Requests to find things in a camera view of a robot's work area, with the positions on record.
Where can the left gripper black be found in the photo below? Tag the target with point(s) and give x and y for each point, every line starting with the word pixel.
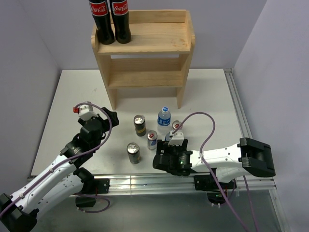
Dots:
pixel 109 116

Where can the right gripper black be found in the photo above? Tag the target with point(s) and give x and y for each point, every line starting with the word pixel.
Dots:
pixel 159 157

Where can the water bottle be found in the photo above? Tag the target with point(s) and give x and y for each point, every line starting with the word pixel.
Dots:
pixel 164 120
pixel 168 137

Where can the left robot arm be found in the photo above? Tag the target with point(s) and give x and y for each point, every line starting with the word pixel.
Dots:
pixel 19 211

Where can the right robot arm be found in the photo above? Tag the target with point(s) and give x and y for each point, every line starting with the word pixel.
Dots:
pixel 249 156

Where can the wooden two-tier shelf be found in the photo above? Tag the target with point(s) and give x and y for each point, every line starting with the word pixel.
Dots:
pixel 159 54

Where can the black can far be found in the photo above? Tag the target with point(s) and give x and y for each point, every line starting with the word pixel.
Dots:
pixel 140 125

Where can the black can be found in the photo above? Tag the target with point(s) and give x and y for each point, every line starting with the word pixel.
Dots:
pixel 140 125
pixel 133 151

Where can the silver blue can centre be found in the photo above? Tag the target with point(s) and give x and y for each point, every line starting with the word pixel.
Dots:
pixel 152 139

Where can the silver blue can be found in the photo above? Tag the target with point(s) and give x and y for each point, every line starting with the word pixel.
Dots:
pixel 176 125
pixel 152 139

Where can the black can near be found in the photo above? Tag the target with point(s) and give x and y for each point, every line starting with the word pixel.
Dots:
pixel 133 151

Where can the silver blue can right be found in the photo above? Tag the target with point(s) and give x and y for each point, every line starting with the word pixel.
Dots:
pixel 176 125

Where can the right cola bottle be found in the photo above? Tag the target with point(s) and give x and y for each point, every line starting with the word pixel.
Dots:
pixel 120 17

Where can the cola bottle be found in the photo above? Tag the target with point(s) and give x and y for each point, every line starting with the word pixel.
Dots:
pixel 101 15
pixel 120 17

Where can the left cola bottle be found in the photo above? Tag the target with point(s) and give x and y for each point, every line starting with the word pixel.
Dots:
pixel 101 15

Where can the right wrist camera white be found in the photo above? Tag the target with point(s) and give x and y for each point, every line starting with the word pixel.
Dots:
pixel 176 138

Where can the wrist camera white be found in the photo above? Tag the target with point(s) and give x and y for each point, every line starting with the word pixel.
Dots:
pixel 176 138
pixel 85 111

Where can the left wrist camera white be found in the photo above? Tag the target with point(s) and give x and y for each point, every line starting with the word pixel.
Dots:
pixel 85 111

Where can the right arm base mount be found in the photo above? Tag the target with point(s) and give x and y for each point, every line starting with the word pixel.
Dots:
pixel 207 184

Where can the aluminium rail front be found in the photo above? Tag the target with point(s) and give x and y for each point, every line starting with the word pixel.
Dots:
pixel 149 184

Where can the aluminium rail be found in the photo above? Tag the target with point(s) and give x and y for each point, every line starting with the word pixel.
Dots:
pixel 149 184
pixel 243 123

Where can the aluminium rail right side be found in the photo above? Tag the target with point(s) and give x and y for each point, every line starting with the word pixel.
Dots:
pixel 243 123

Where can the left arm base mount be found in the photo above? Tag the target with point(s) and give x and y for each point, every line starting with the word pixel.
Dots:
pixel 92 191

